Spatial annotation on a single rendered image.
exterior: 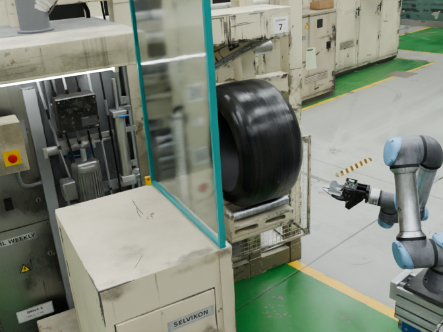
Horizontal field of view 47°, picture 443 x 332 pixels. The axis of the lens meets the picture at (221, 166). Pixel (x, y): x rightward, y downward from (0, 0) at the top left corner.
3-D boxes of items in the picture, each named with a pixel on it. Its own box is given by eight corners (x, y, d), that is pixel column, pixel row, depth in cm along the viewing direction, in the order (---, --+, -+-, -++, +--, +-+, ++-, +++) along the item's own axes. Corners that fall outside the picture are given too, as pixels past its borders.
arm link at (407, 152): (440, 269, 200) (426, 132, 203) (402, 272, 199) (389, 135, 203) (426, 265, 212) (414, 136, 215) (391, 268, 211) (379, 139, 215)
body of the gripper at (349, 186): (345, 176, 233) (372, 182, 230) (343, 189, 239) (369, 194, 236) (341, 188, 228) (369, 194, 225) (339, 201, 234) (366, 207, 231)
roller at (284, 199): (230, 217, 236) (225, 211, 239) (229, 224, 239) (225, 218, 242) (291, 197, 251) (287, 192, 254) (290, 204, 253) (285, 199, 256)
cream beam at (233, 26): (185, 52, 235) (182, 20, 230) (165, 45, 256) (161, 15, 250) (292, 35, 261) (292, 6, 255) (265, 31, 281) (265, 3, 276)
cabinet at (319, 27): (296, 109, 694) (296, 15, 646) (265, 103, 735) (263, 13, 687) (336, 95, 749) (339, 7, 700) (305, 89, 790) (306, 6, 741)
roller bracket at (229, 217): (229, 233, 235) (229, 215, 231) (192, 201, 268) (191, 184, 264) (236, 231, 236) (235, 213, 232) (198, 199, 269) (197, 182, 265)
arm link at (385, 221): (403, 228, 236) (407, 212, 228) (379, 230, 235) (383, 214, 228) (397, 216, 241) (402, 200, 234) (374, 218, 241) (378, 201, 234)
